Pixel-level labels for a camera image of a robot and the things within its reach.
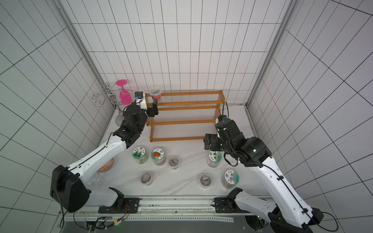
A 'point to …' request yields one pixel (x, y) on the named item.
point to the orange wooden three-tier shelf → (184, 116)
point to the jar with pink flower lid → (230, 179)
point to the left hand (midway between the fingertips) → (148, 102)
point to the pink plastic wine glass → (126, 98)
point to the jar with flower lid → (214, 158)
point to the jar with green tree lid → (140, 154)
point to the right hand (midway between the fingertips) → (206, 139)
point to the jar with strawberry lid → (158, 156)
